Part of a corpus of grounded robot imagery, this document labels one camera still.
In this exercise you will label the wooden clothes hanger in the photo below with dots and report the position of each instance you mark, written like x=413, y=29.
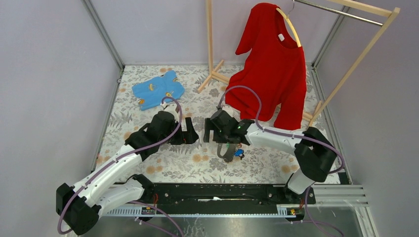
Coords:
x=286, y=17

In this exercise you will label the red long sleeve shirt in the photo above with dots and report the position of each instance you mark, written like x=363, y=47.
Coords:
x=272, y=84

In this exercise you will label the floral patterned table mat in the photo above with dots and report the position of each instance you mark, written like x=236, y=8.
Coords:
x=202, y=161

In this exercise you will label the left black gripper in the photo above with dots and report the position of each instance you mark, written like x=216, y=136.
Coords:
x=188, y=137

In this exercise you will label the blue key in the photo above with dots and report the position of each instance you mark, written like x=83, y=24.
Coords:
x=239, y=153

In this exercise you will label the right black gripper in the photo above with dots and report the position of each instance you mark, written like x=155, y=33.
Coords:
x=210, y=125

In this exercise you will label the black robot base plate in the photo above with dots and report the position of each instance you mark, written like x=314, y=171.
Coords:
x=190, y=199

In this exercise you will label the blue child t-shirt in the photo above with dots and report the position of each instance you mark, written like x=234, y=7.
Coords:
x=151, y=92

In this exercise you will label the wooden clothes rack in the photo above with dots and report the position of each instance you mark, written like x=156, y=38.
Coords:
x=348, y=5

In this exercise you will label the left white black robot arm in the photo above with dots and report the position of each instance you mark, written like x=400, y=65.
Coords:
x=81, y=205

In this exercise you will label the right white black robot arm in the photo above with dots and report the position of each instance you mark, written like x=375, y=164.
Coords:
x=314, y=153

